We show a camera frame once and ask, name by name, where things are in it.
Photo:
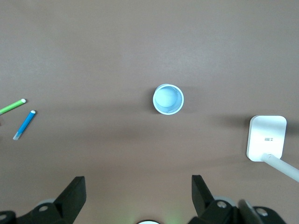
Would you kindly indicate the blue marker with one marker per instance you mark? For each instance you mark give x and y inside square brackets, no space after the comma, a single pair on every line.
[25,123]

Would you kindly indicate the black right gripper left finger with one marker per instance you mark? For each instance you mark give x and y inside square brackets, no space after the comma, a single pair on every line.
[67,205]

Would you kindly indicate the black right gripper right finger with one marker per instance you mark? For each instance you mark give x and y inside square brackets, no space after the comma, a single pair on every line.
[203,203]

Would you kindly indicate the white lamp base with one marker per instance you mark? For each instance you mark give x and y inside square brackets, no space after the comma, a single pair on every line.
[266,135]

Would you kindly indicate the translucent light blue cup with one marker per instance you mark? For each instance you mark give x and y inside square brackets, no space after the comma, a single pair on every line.
[168,99]

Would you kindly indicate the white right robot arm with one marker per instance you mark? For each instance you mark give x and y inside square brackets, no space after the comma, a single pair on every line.
[148,222]

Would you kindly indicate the green marker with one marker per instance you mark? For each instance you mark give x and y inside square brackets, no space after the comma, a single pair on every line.
[11,107]

